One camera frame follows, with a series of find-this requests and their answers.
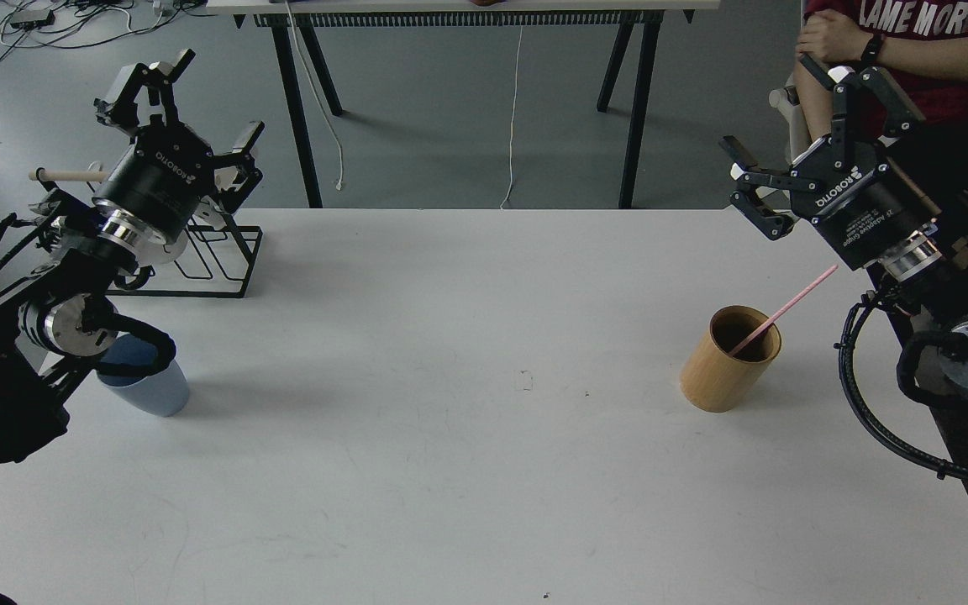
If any pink chopstick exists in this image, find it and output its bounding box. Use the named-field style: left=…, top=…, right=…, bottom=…
left=729, top=264, right=839, bottom=359

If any person in red shirt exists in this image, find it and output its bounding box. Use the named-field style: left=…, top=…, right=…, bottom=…
left=795, top=1, right=968, bottom=199

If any floor cables and power strip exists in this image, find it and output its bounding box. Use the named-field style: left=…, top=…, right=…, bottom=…
left=0, top=0, right=208, bottom=106

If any white hanging cable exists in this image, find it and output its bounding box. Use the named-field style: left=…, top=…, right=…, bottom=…
left=499, top=25, right=525, bottom=210

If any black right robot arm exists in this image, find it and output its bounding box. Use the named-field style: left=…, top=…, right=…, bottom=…
left=719, top=55, right=968, bottom=481

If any wooden dowel rod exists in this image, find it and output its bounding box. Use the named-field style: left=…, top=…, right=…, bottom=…
left=28, top=167, right=110, bottom=183

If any background table with black legs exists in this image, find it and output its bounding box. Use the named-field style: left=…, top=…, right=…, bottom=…
left=205, top=0, right=722, bottom=210

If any black wire rack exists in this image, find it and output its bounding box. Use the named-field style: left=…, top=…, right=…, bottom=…
left=108, top=208, right=264, bottom=299

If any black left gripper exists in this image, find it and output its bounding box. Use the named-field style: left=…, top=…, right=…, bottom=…
left=93, top=49, right=266, bottom=245

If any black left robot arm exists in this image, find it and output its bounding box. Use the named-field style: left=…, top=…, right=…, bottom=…
left=0, top=49, right=264, bottom=464

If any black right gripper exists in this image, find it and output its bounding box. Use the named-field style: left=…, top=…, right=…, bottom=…
left=719, top=54, right=944, bottom=271

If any bamboo wooden cup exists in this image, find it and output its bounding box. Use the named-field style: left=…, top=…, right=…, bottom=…
left=679, top=305, right=782, bottom=413

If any blue plastic cup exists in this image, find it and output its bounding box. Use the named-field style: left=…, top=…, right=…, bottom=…
left=97, top=334, right=191, bottom=418

